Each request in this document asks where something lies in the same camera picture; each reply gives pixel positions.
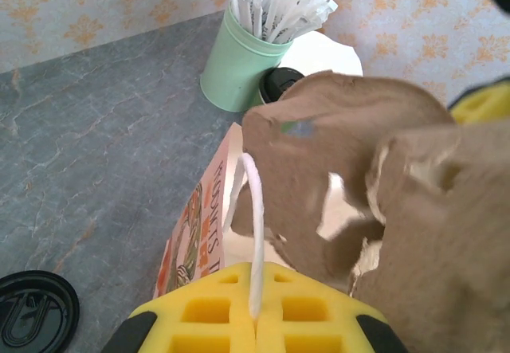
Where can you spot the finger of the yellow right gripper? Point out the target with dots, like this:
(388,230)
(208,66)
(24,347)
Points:
(482,104)

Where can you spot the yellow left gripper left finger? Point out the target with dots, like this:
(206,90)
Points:
(207,309)

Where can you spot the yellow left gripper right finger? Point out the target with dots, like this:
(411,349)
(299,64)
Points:
(307,309)

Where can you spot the printed paper takeout bag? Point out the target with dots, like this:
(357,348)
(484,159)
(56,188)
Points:
(207,225)

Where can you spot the black plastic cup lid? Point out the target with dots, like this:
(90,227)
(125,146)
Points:
(279,84)
(36,313)

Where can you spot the white paper napkin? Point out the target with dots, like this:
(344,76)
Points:
(330,56)

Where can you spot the mint green straw tin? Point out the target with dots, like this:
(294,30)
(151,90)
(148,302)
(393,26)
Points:
(235,70)

